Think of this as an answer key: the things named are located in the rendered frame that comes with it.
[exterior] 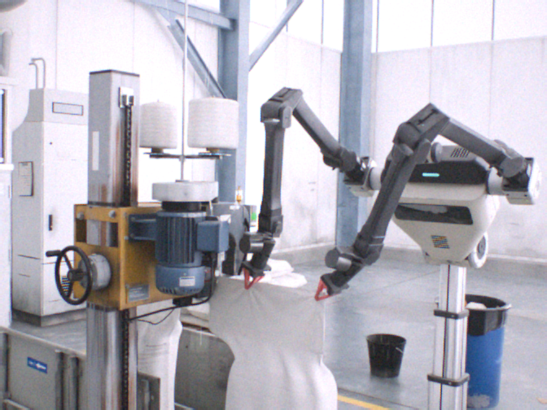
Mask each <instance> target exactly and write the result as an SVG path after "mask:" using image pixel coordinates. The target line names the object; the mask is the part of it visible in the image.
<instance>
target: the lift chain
mask: <svg viewBox="0 0 547 410"><path fill-rule="evenodd" d="M131 105H132V104H128V105H125V171H124V179H125V181H124V188H125V191H124V199H125V201H124V207H130V196H131V192H130V188H131V181H130V179H131V171H130V169H131V160H130V159H131V127H132V122H133V121H132V120H131V117H133V111H131ZM128 113H129V114H128ZM128 124H129V125H128ZM127 164H128V165H127ZM127 174H128V176H127ZM127 184H128V185H127ZM127 195H128V196H127ZM125 315H126V316H125ZM122 319H123V321H122V329H123V331H122V339H123V341H122V375H121V376H122V381H121V388H122V391H121V397H122V400H121V407H122V409H121V410H129V360H128V358H129V322H127V321H126V320H127V319H129V308H125V309H123V312H122ZM125 325H126V326H125ZM125 334H126V336H125ZM125 393H126V394H125Z"/></svg>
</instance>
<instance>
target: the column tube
mask: <svg viewBox="0 0 547 410"><path fill-rule="evenodd" d="M120 87H121V88H126V89H133V95H135V106H133V108H131V111H133V117H131V120H132V121H133V122H132V127H131V159H130V160H131V169H130V171H131V179H130V181H131V188H130V192H131V196H130V206H131V207H138V176H139V113H140V78H139V77H136V76H127V74H125V75H122V73H118V72H104V73H101V74H94V75H89V106H88V198H87V206H89V207H108V208H119V207H124V201H125V199H124V191H125V188H124V181H125V179H124V171H125V108H124V107H119V102H120ZM93 131H99V162H98V170H93ZM87 243H90V245H96V246H107V247H115V246H118V223H112V222H104V220H88V219H87ZM122 312H123V309H122V310H118V309H117V308H115V307H108V306H104V305H101V304H97V303H90V301H86V383H85V404H86V410H121V409H122V407H121V400H122V397H121V391H122V388H121V381H122V376H121V375H122V341H123V339H122V331H123V329H122V321H123V319H122ZM132 321H133V324H129V358H128V360H129V410H136V364H137V319H135V320H132Z"/></svg>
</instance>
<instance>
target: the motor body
mask: <svg viewBox="0 0 547 410"><path fill-rule="evenodd" d="M156 215H157V217H156V218H155V259H156V260H158V261H159V263H158V264H155V268H154V270H155V286H157V289H158V291H159V292H161V293H164V294H175V295H184V294H195V293H198V292H200V291H201V290H202V289H203V286H204V281H205V272H207V270H206V269H205V265H204V263H202V255H204V251H197V249H196V247H195V229H196V225H197V224H198V223H200V222H204V221H205V216H206V212H202V211H201V210H185V211H184V212H178V211H177V210H165V209H164V210H158V211H157V212H156Z"/></svg>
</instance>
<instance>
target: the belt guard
mask: <svg viewBox="0 0 547 410"><path fill-rule="evenodd" d="M217 195H218V182H216V181H206V182H202V181H198V182H194V181H190V182H153V183H152V185H151V200H155V201H167V202H208V201H211V199H214V198H215V197H216V196H217Z"/></svg>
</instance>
